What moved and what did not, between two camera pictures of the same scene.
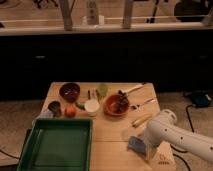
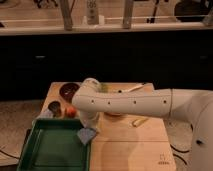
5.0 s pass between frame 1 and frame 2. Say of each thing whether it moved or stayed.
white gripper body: moved
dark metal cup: stayed
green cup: stayed
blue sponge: moved
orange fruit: stayed
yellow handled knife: stayed
